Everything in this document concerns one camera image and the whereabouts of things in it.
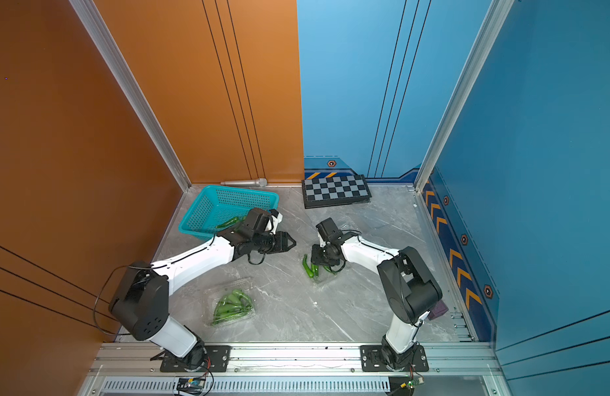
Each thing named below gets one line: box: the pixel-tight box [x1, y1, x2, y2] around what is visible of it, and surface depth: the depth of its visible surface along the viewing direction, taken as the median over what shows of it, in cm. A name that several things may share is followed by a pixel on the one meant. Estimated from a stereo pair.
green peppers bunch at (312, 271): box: [302, 254, 337, 279], surface depth 92 cm
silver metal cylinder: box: [220, 178, 268, 188], surface depth 122 cm
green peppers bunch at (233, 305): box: [212, 289, 254, 326], surface depth 82 cm
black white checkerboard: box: [301, 174, 372, 209], surface depth 115 cm
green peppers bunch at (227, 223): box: [215, 216, 240, 229], surface depth 107 cm
